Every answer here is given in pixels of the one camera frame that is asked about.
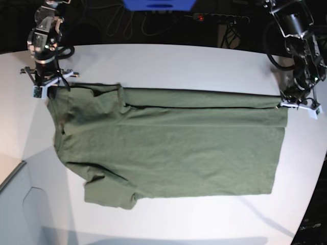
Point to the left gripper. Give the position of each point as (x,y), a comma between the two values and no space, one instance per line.
(293,97)

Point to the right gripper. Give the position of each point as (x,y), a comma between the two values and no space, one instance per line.
(49,74)

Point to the green t-shirt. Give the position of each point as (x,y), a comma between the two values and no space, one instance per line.
(129,143)

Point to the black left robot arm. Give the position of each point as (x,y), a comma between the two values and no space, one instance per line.
(296,25)

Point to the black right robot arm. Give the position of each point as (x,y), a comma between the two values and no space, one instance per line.
(44,44)

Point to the blue plastic box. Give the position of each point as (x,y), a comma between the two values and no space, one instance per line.
(159,5)

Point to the white power strip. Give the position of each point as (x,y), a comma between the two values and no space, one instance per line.
(221,18)

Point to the black device with label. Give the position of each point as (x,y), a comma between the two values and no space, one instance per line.
(312,229)

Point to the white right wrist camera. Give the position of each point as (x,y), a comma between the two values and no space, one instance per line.
(40,92)

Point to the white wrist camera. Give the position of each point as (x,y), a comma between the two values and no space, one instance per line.
(40,92)
(314,113)

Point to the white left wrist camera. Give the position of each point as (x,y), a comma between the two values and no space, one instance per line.
(314,113)

